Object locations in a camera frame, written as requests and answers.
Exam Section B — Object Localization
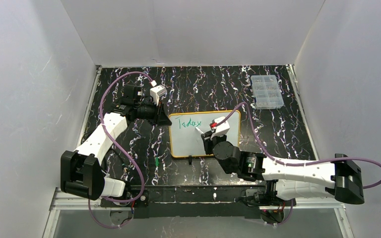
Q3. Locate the yellow framed whiteboard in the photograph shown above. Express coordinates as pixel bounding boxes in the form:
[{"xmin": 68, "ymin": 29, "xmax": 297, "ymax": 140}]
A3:
[{"xmin": 169, "ymin": 110, "xmax": 241, "ymax": 158}]

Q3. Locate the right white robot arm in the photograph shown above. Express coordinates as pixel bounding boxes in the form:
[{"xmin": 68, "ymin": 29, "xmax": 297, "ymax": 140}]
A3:
[{"xmin": 201, "ymin": 131, "xmax": 365, "ymax": 205}]

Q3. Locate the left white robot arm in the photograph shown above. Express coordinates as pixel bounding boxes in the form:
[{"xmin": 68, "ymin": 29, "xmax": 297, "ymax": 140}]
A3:
[{"xmin": 61, "ymin": 83, "xmax": 172, "ymax": 200}]

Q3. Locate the clear plastic compartment box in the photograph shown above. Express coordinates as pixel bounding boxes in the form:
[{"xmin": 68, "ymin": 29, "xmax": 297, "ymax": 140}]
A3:
[{"xmin": 250, "ymin": 75, "xmax": 284, "ymax": 110}]

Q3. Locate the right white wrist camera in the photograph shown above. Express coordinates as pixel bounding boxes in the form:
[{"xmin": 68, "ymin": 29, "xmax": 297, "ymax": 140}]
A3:
[{"xmin": 210, "ymin": 117, "xmax": 230, "ymax": 140}]

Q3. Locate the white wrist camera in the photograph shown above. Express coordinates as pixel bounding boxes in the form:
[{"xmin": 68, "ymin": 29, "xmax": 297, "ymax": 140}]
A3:
[
  {"xmin": 150, "ymin": 85, "xmax": 167, "ymax": 105},
  {"xmin": 210, "ymin": 117, "xmax": 230, "ymax": 140}
]

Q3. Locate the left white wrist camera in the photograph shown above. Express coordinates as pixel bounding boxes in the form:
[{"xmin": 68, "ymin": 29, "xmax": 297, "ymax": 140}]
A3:
[{"xmin": 150, "ymin": 85, "xmax": 167, "ymax": 105}]

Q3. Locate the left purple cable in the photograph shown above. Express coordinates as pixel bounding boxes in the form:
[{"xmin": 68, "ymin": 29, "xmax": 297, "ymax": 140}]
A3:
[{"xmin": 88, "ymin": 71, "xmax": 158, "ymax": 229}]

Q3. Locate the purple cable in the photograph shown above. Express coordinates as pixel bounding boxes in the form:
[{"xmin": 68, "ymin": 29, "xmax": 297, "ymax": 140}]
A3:
[
  {"xmin": 88, "ymin": 71, "xmax": 158, "ymax": 229},
  {"xmin": 215, "ymin": 102, "xmax": 381, "ymax": 227}
]

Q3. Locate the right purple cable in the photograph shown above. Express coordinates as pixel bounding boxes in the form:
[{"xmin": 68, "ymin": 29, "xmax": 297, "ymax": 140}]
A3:
[{"xmin": 215, "ymin": 102, "xmax": 381, "ymax": 227}]

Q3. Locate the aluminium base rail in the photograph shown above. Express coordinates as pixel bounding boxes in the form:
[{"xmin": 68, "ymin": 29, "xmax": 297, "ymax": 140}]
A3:
[{"xmin": 50, "ymin": 185, "xmax": 346, "ymax": 210}]

